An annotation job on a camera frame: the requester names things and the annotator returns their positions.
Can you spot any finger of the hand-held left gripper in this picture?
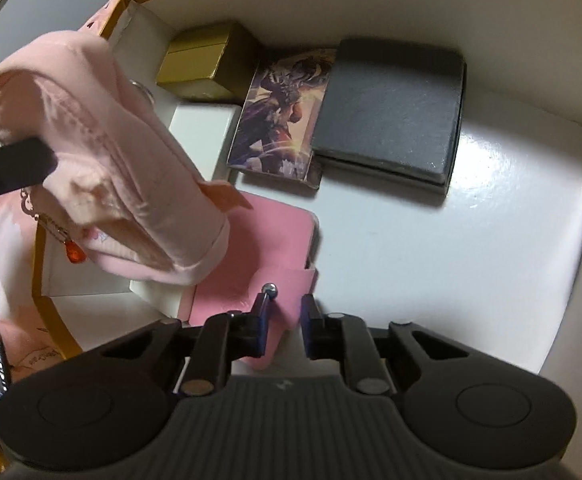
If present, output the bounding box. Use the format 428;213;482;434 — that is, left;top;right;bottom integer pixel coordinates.
0;138;58;206

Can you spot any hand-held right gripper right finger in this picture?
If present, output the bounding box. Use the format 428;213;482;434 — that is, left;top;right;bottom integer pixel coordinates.
300;294;474;396

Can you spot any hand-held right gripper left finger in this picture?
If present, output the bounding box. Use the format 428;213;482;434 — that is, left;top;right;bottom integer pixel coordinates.
94;290;272;397

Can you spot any pink wallet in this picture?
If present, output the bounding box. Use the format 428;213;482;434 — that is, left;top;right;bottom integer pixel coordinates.
188;192;320;373

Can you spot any pink pouch bag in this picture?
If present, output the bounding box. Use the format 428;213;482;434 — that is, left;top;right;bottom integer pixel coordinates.
0;30;252;286

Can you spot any orange cardboard box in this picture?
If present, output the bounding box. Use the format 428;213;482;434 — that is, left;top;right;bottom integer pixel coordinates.
30;0;582;396

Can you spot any long white box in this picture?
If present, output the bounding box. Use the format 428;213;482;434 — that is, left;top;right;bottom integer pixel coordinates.
130;101;242;321

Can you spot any illustrated card box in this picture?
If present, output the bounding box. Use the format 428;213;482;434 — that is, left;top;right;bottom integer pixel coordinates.
226;47;339;191

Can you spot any gold box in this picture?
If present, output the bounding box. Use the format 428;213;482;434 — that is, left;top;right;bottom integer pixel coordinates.
156;21;259;101

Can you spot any black box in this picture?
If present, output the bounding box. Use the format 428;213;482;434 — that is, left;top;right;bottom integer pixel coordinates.
311;37;468;196

